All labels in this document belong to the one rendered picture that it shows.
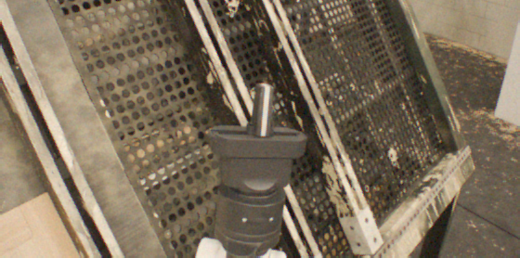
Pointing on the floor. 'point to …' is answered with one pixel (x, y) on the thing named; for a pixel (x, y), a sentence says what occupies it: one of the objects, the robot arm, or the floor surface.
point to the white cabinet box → (511, 86)
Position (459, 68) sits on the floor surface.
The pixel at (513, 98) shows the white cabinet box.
